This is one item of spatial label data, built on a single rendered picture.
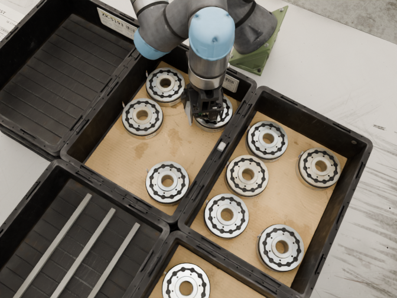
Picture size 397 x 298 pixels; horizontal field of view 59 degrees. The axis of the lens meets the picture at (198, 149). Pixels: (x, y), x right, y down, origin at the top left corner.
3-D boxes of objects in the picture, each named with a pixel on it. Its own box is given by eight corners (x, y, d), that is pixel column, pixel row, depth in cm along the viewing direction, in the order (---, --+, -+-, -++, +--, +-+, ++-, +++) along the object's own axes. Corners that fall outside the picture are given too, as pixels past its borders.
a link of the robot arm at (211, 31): (234, 0, 59) (240, 42, 56) (226, 42, 69) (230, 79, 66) (187, 0, 58) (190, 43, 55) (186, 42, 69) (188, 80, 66)
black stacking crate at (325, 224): (251, 106, 97) (260, 84, 86) (351, 159, 92) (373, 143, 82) (175, 233, 83) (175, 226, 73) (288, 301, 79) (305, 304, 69)
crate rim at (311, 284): (258, 87, 88) (260, 82, 85) (370, 145, 83) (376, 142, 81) (173, 228, 74) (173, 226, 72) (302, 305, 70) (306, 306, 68)
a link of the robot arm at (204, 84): (186, 48, 68) (227, 44, 69) (185, 62, 73) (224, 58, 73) (191, 81, 66) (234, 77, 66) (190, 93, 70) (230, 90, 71)
